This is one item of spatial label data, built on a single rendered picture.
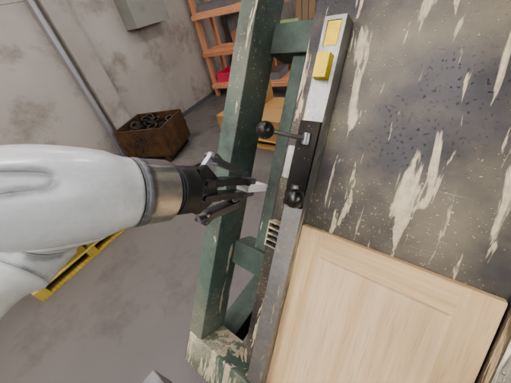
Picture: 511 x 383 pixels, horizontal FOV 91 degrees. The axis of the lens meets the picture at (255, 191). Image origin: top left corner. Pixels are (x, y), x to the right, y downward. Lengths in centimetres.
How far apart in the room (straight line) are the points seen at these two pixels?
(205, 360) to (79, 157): 81
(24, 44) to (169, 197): 400
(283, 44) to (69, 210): 67
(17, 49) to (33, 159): 396
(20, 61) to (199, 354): 383
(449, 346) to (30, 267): 66
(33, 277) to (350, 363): 61
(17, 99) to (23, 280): 378
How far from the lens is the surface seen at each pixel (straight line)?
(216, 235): 77
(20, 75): 419
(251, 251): 81
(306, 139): 58
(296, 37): 78
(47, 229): 29
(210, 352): 96
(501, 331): 60
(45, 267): 42
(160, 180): 33
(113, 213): 30
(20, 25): 432
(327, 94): 60
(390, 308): 62
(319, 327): 70
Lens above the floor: 175
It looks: 39 degrees down
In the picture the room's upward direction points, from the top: 15 degrees counter-clockwise
